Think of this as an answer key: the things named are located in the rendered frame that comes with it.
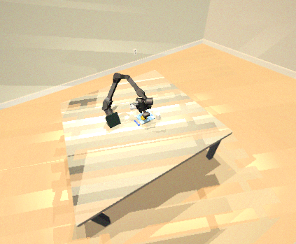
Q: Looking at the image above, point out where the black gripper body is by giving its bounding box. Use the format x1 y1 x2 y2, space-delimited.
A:
136 104 150 118

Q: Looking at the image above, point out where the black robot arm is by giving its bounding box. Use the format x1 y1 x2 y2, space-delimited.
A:
101 73 153 116

